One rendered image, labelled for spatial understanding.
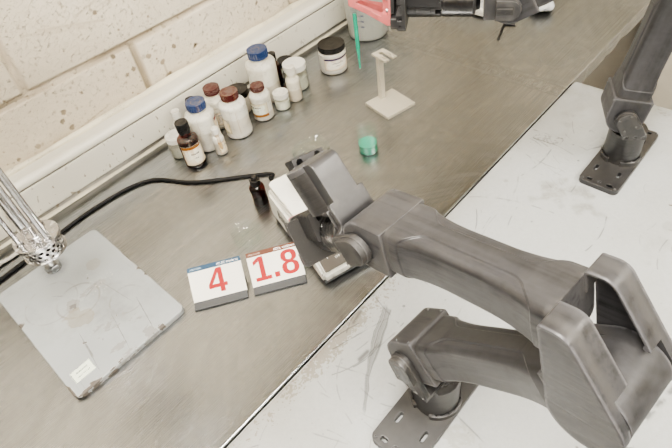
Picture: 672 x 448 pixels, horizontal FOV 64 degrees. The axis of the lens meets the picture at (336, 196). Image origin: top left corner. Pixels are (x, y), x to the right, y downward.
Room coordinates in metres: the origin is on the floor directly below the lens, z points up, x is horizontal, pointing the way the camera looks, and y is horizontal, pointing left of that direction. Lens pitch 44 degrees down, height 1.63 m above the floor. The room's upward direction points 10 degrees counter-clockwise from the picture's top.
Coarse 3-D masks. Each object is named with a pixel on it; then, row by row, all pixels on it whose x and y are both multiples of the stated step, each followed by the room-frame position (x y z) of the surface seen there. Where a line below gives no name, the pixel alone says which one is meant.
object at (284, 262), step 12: (276, 252) 0.60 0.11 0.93; (288, 252) 0.60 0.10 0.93; (252, 264) 0.59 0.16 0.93; (264, 264) 0.59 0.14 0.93; (276, 264) 0.59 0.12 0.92; (288, 264) 0.59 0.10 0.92; (300, 264) 0.59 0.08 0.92; (252, 276) 0.58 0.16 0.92; (264, 276) 0.58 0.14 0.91; (276, 276) 0.57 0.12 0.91
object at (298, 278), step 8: (248, 264) 0.59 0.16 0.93; (304, 272) 0.58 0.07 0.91; (272, 280) 0.57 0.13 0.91; (280, 280) 0.57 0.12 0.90; (288, 280) 0.57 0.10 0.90; (296, 280) 0.56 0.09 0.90; (304, 280) 0.56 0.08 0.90; (256, 288) 0.56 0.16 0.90; (264, 288) 0.56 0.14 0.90; (272, 288) 0.56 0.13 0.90; (280, 288) 0.55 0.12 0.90
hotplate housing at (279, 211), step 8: (272, 192) 0.72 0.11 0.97; (272, 200) 0.70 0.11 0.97; (272, 208) 0.71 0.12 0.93; (280, 208) 0.68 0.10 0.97; (280, 216) 0.68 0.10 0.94; (288, 216) 0.65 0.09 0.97; (320, 264) 0.56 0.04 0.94; (344, 264) 0.56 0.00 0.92; (320, 272) 0.55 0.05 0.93; (328, 272) 0.55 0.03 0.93; (336, 272) 0.55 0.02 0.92; (344, 272) 0.56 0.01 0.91; (328, 280) 0.55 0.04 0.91
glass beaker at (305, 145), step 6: (306, 138) 0.73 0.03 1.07; (312, 138) 0.73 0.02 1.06; (318, 138) 0.73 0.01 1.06; (324, 138) 0.72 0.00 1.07; (300, 144) 0.72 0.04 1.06; (306, 144) 0.73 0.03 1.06; (312, 144) 0.73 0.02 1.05; (318, 144) 0.73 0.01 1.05; (324, 144) 0.71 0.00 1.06; (294, 150) 0.71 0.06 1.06; (300, 150) 0.72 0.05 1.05; (306, 150) 0.73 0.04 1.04; (294, 156) 0.69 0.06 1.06
